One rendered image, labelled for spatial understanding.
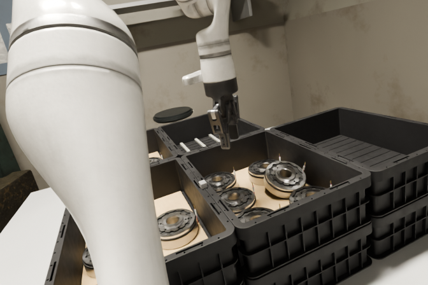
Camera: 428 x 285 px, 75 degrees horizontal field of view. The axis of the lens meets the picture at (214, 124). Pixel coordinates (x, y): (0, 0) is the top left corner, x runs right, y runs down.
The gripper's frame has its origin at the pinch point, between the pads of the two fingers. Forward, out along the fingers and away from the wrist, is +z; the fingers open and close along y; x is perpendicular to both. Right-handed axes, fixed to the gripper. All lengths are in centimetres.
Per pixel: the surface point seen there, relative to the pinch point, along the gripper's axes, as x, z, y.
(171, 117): 110, 34, 138
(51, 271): 18.5, 7.5, -37.1
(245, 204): -3.2, 14.7, -5.2
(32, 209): 95, 31, 2
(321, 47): -10, 2, 232
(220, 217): -4.0, 7.5, -19.7
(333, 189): -22.4, 7.5, -8.7
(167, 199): 21.6, 17.7, -1.6
